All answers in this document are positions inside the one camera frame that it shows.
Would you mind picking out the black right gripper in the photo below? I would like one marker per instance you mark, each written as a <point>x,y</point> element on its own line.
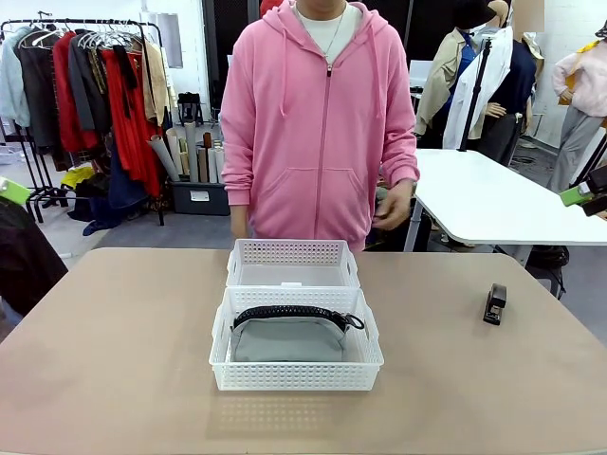
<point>598,177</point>

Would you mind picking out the black stapler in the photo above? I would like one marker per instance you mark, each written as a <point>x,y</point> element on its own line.
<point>494,305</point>

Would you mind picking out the grey pencil case black zipper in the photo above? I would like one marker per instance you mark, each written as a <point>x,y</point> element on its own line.
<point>284,341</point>

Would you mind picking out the person left forearm pink sleeve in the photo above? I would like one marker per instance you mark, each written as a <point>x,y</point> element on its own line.
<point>403,161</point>

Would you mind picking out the person right forearm pink sleeve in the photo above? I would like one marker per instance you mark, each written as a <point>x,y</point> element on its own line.
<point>237,182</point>

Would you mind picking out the person left hand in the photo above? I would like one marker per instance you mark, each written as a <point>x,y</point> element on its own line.
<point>396,206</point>

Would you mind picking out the person right hand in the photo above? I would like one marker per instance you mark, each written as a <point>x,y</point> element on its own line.
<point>239,223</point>

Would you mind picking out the yellow item on floor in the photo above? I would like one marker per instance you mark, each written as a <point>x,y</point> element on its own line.
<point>77,176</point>

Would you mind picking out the black bag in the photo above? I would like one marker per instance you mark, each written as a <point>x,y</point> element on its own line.
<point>547,265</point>

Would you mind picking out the black cloth cover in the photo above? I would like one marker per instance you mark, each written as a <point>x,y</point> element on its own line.
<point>26,265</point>

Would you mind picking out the blue cloth on floor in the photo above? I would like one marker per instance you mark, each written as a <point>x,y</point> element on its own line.
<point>95,228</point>

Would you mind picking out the white table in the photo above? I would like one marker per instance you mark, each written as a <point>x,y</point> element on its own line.
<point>493,199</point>

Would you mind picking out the dark grey coat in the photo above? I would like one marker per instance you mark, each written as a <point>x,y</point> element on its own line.
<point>40,90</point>

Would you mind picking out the red coat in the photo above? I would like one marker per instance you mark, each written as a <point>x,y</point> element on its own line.
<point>64,95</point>

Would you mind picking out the light blue coat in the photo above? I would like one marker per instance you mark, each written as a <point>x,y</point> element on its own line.
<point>12,80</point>

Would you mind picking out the grey jacket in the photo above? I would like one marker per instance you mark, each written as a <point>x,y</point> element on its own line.
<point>87,90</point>

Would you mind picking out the red dress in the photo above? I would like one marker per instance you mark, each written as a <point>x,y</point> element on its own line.
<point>137,142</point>

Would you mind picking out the mannequin in navy top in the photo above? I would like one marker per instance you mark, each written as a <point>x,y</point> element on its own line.
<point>517,80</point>

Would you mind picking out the grey paper roll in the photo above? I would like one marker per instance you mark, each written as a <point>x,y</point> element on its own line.
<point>163,156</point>

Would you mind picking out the black tripod pole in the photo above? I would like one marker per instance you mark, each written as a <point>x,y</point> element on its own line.
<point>476,90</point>

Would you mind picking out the black scarf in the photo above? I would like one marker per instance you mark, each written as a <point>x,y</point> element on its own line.
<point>125,80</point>

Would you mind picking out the white coat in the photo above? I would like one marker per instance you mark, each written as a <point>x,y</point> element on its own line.
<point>467,95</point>

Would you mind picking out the cream paper roll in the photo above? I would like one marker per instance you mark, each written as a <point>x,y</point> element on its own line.
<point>174,147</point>

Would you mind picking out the grey table leg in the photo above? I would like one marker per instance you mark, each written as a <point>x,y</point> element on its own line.
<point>413,227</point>

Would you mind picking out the beige garment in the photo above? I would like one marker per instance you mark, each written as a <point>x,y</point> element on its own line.
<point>154,80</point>

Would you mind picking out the grey cardboard tube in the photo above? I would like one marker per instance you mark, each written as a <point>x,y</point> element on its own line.
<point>191,151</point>

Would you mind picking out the grey storage bin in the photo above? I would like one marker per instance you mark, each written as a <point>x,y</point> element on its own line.
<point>199,196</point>

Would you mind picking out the black clothes rack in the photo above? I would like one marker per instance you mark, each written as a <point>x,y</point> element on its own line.
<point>95,23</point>

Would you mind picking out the mannequin with beige trench coat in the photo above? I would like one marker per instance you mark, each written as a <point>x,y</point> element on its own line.
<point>441,80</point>

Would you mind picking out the brown cardboard tube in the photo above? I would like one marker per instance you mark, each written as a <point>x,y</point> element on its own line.
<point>207,156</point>

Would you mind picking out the white chair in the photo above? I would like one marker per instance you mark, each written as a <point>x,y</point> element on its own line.
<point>419,71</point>

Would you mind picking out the white hanging panel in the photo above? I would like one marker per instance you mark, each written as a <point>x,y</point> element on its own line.
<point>170,40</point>

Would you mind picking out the black hat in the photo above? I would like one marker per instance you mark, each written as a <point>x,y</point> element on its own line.
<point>469,14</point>

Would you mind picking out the person torso pink hoodie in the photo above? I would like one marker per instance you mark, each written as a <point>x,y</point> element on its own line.
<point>313,142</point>

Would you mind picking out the white perforated plastic basket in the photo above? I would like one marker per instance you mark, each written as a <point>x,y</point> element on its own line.
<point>294,376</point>
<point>294,251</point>

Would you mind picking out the red hat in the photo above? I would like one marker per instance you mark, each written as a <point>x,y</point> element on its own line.
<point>268,7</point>

